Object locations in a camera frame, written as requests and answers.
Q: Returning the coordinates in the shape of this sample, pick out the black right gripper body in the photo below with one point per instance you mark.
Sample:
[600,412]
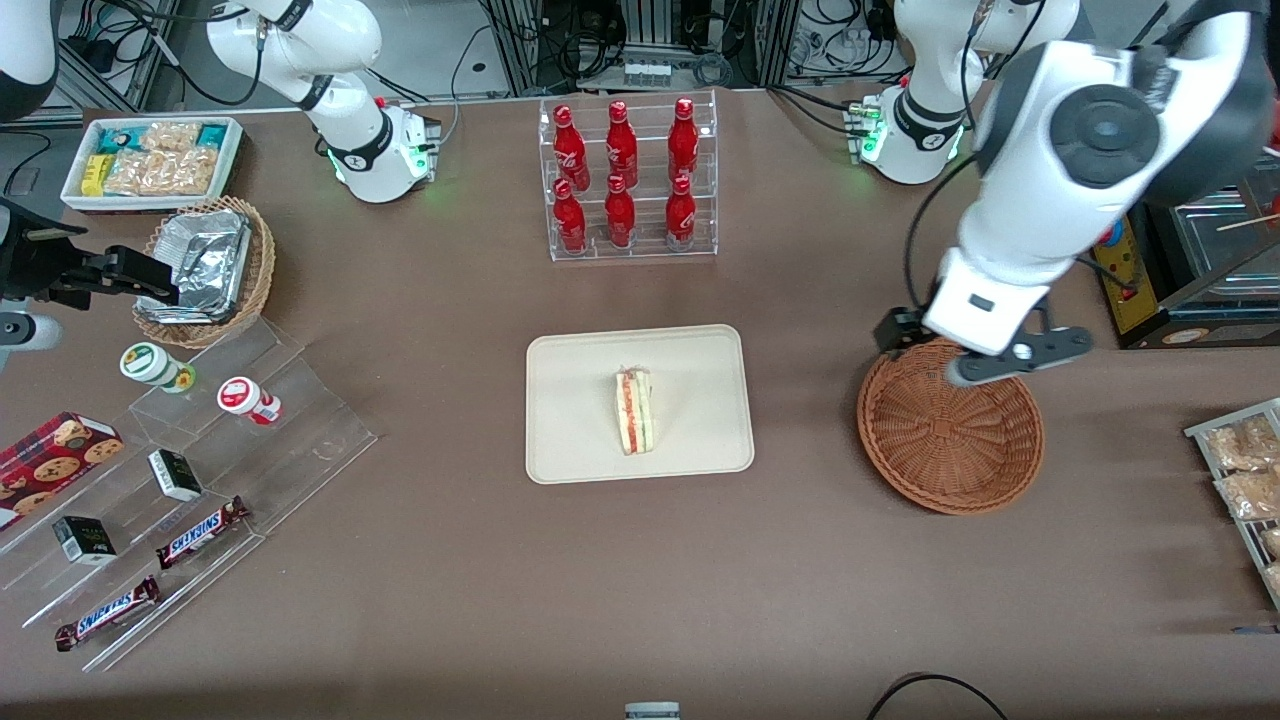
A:
[35,262]

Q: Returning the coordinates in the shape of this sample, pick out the triangular sandwich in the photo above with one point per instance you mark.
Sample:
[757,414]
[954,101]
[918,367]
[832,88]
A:
[635,415]

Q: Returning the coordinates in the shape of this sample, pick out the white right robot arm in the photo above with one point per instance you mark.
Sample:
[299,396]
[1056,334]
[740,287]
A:
[350,150]

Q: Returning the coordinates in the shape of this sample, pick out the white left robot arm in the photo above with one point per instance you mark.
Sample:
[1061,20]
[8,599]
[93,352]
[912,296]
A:
[1050,200]

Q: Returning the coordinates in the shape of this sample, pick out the tan wicker basket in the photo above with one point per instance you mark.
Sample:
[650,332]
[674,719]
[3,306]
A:
[262,270]

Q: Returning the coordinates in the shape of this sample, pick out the round brown wicker basket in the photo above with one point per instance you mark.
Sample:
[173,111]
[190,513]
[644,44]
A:
[950,440]

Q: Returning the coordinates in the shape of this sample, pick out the beige plastic tray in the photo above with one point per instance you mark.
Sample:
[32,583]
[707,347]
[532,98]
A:
[570,400]

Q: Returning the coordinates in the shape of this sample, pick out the tray of packaged snacks right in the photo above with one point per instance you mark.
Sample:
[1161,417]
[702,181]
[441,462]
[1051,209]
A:
[1250,545]

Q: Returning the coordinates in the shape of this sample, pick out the silver foil container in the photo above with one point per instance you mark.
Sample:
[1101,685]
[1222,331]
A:
[205,260]

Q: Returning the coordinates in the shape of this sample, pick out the green lid yogurt cup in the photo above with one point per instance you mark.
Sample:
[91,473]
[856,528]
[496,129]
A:
[148,364]

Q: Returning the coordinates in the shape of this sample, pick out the white rectangular snack bin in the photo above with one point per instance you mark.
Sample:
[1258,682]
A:
[75,195]

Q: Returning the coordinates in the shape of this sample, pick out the clear bag of crackers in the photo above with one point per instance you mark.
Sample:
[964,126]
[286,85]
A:
[1245,445]
[1255,495]
[192,170]
[135,174]
[170,136]

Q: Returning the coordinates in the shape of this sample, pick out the yellow snack packet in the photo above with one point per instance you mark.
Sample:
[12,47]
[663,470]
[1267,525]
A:
[95,175]

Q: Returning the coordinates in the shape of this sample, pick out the teal snack packet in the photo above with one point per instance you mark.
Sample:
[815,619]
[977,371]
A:
[120,139]
[211,135]

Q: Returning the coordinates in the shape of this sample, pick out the red lid yogurt cup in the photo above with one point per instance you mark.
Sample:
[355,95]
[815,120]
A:
[240,396]

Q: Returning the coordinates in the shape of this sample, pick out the small black box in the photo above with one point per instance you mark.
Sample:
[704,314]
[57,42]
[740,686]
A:
[85,540]
[175,475]

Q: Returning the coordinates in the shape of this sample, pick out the clear acrylic stepped shelf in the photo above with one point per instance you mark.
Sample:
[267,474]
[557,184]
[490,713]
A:
[290,440]

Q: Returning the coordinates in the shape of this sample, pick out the red emergency stop button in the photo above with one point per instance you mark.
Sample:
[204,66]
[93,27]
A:
[1108,236]

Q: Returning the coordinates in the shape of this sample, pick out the red cookie box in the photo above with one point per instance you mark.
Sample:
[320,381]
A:
[50,465]

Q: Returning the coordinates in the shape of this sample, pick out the red cola bottle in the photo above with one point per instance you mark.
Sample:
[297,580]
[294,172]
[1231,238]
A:
[621,148]
[570,150]
[683,142]
[620,218]
[570,222]
[680,216]

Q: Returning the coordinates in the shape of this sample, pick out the snickers chocolate bar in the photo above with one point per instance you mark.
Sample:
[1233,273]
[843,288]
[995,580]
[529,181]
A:
[105,614]
[200,533]

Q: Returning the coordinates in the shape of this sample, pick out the clear acrylic bottle rack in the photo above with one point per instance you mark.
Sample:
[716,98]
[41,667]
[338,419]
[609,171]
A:
[645,215]

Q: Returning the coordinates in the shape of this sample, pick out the black food display case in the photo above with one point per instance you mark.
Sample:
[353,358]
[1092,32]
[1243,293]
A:
[1225,322]

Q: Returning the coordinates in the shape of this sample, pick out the white power strip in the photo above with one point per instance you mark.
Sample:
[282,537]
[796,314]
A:
[647,74]

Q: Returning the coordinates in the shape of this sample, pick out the small grey device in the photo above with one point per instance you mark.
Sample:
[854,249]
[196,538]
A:
[652,712]

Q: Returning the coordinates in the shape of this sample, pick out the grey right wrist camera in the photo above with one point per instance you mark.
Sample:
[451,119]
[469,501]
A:
[30,331]

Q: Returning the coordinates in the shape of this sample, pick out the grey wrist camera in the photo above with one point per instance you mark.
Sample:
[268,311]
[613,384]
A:
[30,331]
[1045,350]

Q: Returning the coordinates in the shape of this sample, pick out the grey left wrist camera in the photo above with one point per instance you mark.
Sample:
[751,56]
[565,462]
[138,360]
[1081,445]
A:
[1045,350]

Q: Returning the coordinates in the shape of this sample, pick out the aluminium equipment frame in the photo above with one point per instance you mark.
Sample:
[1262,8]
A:
[520,40]

